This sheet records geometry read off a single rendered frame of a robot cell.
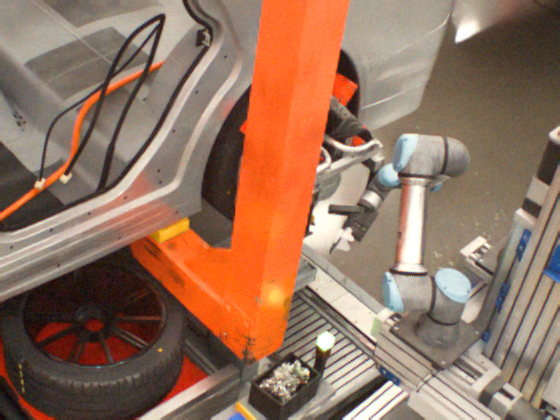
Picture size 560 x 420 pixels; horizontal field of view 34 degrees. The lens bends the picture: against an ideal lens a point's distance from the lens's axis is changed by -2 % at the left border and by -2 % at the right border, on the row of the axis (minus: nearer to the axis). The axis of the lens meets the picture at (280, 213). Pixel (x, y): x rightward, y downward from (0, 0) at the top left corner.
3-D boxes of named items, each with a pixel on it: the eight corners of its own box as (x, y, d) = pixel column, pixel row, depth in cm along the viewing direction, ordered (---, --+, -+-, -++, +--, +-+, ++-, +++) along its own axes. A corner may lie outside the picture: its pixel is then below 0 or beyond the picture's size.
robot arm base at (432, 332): (468, 332, 296) (476, 311, 290) (441, 355, 287) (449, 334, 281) (432, 306, 303) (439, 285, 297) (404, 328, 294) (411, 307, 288)
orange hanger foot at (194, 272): (164, 237, 357) (169, 165, 334) (254, 319, 330) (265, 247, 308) (129, 254, 347) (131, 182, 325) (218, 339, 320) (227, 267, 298)
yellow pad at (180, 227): (166, 209, 344) (167, 199, 341) (189, 230, 337) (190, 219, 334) (136, 223, 336) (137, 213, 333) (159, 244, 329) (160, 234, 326)
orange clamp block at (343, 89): (331, 97, 349) (344, 76, 347) (346, 107, 345) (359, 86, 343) (322, 92, 343) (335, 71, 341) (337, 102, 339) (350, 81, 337)
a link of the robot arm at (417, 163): (434, 317, 279) (450, 136, 275) (386, 314, 277) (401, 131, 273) (423, 310, 291) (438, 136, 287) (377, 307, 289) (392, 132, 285)
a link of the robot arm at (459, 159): (483, 136, 278) (436, 167, 326) (448, 132, 276) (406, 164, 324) (483, 173, 276) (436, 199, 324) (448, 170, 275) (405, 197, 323)
